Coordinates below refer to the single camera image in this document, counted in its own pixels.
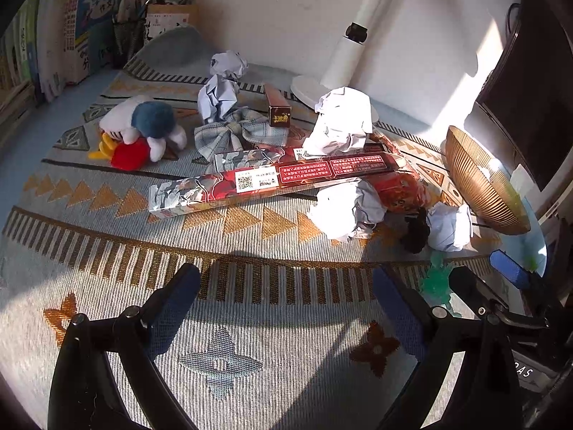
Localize red printed packet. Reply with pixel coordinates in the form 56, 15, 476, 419
367, 130, 444, 213

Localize grey plaid bow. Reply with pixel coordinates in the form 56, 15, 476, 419
193, 108, 291, 162

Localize black fabric piece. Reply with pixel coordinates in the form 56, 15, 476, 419
400, 208, 431, 252

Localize white plush duck toy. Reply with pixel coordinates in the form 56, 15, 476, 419
88, 95, 188, 172

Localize white desk lamp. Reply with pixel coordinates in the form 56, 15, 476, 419
291, 0, 401, 113

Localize black cable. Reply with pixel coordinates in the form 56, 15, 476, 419
506, 4, 522, 54

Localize ribbed wooden bowl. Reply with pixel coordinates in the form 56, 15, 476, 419
445, 125, 532, 236

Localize black mesh pen holder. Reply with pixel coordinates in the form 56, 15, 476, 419
112, 20, 146, 70

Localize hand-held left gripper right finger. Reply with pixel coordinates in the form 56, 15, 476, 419
372, 265, 533, 430

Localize woven patterned mat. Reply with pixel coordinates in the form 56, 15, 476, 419
0, 27, 506, 430

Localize crumpled white paper ball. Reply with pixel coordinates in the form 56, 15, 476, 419
198, 75, 240, 124
309, 179, 386, 245
210, 51, 248, 82
303, 87, 374, 157
426, 202, 474, 252

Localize long red printed box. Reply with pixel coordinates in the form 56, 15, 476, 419
214, 142, 390, 173
149, 154, 400, 219

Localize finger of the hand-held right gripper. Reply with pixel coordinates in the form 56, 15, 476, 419
489, 250, 549, 298
448, 266, 511, 321

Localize row of upright books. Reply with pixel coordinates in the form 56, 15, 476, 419
0, 0, 133, 99

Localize small brown box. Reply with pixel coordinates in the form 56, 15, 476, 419
263, 83, 293, 128

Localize dark monitor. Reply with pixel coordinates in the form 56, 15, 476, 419
466, 0, 573, 193

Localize cardboard pen holder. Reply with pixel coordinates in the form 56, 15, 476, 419
145, 4, 200, 48

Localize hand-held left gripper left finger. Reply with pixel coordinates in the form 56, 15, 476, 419
48, 263, 202, 430

